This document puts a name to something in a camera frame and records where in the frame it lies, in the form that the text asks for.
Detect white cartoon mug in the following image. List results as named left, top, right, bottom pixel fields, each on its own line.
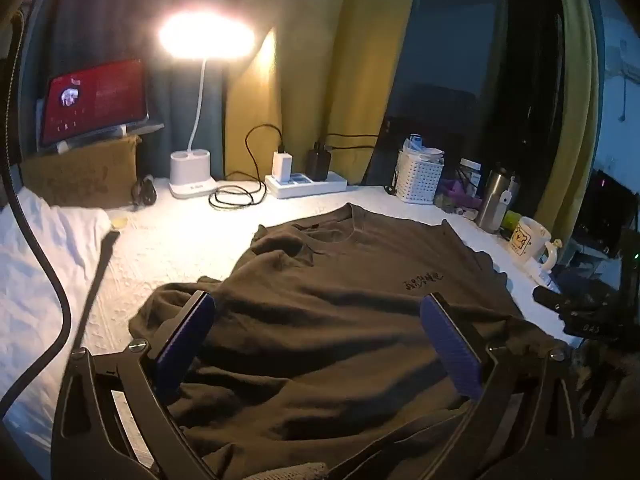
left=507, top=216, right=557, bottom=271

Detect coiled black charging cable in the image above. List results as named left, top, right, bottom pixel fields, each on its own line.
left=209, top=124, right=286, bottom=211

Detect crumpled plastic bags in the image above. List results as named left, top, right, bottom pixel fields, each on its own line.
left=402, top=133, right=445, bottom=164

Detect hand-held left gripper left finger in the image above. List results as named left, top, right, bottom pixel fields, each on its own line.
left=52, top=290, right=221, bottom=480

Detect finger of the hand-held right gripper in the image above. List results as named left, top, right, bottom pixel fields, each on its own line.
left=532, top=284, right=568, bottom=312

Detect white cloth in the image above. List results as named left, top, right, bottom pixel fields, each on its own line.
left=0, top=185, right=113, bottom=416

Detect thin black power cable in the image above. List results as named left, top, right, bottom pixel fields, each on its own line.
left=322, top=132, right=383, bottom=153

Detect black electronic device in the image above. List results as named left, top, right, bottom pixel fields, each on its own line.
left=575, top=170, right=640, bottom=261

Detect white charger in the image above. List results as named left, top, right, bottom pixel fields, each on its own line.
left=272, top=149, right=291, bottom=184

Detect bundled black cable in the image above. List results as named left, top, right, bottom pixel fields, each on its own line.
left=131, top=174, right=157, bottom=208

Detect teal curtain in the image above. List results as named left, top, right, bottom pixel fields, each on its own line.
left=27, top=0, right=231, bottom=181

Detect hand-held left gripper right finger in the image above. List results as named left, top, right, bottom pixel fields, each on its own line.
left=420, top=292, right=586, bottom=480

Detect white perforated basket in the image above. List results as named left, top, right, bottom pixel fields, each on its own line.
left=396, top=150, right=445, bottom=205

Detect white power strip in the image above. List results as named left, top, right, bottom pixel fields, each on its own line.
left=264, top=172, right=348, bottom=199

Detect white desk lamp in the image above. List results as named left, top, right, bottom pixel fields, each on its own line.
left=159, top=12, right=257, bottom=199

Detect purple plastic object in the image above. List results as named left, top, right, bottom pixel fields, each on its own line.
left=440, top=180, right=483, bottom=211

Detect dark brown sweatshirt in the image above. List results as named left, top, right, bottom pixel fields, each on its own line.
left=129, top=203, right=571, bottom=480

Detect yellow curtain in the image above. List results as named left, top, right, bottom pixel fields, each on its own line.
left=225, top=0, right=421, bottom=183
left=542, top=0, right=603, bottom=248

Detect black fabric strap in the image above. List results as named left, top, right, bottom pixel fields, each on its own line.
left=75, top=230, right=121, bottom=356

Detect clear jar white lid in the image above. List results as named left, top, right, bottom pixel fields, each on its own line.
left=459, top=158, right=483, bottom=188

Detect tablet with red screen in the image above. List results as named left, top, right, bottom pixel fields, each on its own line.
left=39, top=58, right=150, bottom=148

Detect black braided cable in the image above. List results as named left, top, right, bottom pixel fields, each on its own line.
left=0, top=7, right=76, bottom=416

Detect stainless steel tumbler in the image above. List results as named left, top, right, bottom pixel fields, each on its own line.
left=475, top=162, right=521, bottom=233

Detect brown cardboard box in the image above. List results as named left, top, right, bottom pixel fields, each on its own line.
left=20, top=135, right=142, bottom=209

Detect white textured bedspread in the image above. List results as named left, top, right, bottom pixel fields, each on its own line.
left=0, top=177, right=576, bottom=480

